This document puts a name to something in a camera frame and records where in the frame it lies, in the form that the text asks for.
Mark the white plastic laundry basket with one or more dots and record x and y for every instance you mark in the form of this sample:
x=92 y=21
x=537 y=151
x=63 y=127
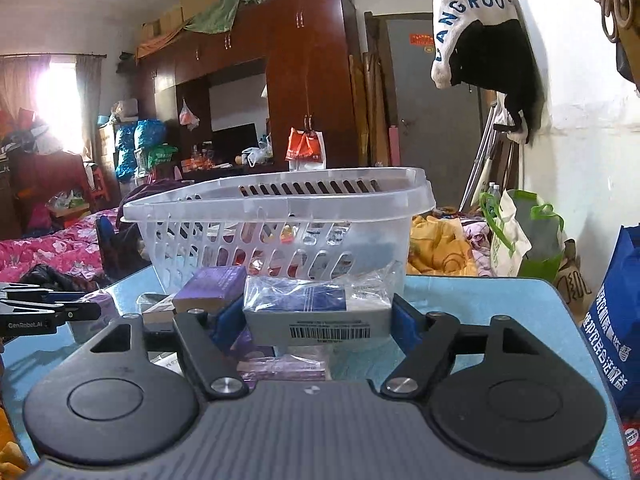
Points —
x=313 y=225

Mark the green cloth on wardrobe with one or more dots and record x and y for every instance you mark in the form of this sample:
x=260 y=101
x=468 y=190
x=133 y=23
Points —
x=218 y=18

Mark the white hoodie with blue letters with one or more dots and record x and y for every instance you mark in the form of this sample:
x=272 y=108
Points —
x=451 y=19

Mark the grey metal door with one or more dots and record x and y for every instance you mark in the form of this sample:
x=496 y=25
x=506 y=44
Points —
x=439 y=129

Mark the red and white plastic bag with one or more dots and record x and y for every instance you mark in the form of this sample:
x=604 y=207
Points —
x=306 y=151

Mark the pink tissue pack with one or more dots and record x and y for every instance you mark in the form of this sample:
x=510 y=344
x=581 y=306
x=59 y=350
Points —
x=299 y=364

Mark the window curtains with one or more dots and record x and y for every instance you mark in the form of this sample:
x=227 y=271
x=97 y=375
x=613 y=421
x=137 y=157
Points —
x=63 y=91

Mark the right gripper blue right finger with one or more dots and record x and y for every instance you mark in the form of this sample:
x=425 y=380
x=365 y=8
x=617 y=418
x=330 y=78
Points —
x=407 y=325

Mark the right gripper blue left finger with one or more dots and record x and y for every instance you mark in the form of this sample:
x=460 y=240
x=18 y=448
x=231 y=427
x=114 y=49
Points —
x=228 y=325

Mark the blue shopping bag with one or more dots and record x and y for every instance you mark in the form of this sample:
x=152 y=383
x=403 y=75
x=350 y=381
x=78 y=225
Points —
x=611 y=325

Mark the purple lid brown box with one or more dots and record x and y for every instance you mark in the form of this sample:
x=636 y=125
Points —
x=211 y=289

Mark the pink floral bedspread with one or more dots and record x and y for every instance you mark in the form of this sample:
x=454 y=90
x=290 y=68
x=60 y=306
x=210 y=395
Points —
x=73 y=251

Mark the white box with barcode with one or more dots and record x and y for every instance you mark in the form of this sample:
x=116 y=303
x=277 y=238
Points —
x=282 y=312

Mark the yellow floral blanket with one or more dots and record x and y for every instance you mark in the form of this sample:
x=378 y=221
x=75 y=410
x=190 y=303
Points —
x=439 y=247

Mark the green and white tote bag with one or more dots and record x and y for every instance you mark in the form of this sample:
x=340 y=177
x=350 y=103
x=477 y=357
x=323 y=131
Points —
x=527 y=235

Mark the dark red wooden wardrobe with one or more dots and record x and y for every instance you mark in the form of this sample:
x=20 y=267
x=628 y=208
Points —
x=285 y=64

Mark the metal crutches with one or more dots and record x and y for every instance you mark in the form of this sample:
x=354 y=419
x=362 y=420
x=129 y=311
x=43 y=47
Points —
x=487 y=143

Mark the black television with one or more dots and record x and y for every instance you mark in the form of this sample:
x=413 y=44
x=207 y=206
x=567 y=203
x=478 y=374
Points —
x=229 y=142

